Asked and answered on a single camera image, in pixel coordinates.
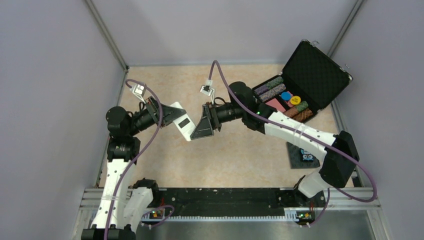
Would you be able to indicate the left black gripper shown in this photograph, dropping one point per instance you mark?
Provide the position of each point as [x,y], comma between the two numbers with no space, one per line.
[170,114]

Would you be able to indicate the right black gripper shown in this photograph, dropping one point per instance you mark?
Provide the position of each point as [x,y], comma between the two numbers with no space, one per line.
[210,119]

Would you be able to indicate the white remote control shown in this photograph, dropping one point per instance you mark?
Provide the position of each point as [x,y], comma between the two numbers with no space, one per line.
[184,123]

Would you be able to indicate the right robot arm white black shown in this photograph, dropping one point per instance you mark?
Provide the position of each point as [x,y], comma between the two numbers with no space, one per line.
[337,152]

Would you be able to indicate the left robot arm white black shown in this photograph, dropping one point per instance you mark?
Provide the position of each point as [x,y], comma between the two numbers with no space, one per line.
[118,216]

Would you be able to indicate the pink card deck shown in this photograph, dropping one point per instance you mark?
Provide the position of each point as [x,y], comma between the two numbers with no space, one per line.
[276,104]

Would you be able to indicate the blue round chip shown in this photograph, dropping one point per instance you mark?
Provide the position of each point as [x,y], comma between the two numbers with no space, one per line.
[286,96]

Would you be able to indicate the yellow round chip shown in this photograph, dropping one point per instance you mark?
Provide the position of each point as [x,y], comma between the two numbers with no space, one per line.
[295,100]

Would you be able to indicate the blue owl toy figure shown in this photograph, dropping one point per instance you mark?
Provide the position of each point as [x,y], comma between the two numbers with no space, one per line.
[306,156]

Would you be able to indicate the black poker chip case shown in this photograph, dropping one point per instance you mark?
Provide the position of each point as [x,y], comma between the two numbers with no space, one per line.
[310,74]

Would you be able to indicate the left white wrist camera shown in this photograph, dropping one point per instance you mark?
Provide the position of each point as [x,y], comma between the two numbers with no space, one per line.
[139,91]

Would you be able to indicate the black mounting rail base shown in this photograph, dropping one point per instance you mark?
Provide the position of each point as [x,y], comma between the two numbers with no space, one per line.
[234,202]

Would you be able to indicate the black studded base plate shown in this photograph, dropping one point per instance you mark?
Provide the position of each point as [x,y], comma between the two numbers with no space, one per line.
[295,158]

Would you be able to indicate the aluminium frame rail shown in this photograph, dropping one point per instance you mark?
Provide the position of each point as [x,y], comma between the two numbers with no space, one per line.
[334,201]

